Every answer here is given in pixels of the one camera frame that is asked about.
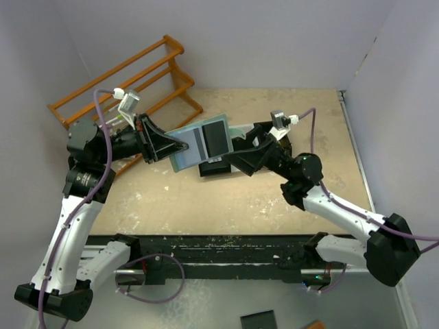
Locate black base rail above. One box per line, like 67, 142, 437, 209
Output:
85, 234, 344, 285

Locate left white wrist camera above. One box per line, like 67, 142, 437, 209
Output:
112, 88, 140, 129

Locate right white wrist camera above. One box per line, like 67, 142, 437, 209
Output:
269, 110, 299, 141

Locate pens on rack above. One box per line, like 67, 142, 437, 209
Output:
104, 105, 126, 129

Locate orange wooden rack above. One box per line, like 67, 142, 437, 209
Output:
47, 34, 204, 155

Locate black bin with gold card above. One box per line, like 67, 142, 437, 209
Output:
253, 121, 292, 156

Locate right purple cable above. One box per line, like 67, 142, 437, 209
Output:
296, 107, 439, 254

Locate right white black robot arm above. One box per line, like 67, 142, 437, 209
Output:
224, 125, 420, 287

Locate mint green card holder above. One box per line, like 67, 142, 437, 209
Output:
166, 114, 234, 173

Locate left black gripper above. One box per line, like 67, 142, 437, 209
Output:
97, 112, 188, 165

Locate white plastic bin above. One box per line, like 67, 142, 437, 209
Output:
229, 123, 259, 151

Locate black card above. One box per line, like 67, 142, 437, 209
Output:
202, 121, 229, 158

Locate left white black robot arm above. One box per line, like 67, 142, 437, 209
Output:
14, 114, 189, 328

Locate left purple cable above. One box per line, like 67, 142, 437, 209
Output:
37, 88, 119, 329

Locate purple cable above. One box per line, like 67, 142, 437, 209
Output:
296, 107, 439, 254
37, 88, 119, 329

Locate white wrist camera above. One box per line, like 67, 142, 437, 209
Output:
269, 110, 299, 141
112, 88, 140, 129

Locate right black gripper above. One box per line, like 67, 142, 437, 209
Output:
218, 125, 295, 182

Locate black square plate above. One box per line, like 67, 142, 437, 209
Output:
240, 310, 278, 329

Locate orange brown object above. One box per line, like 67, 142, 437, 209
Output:
302, 320, 326, 329

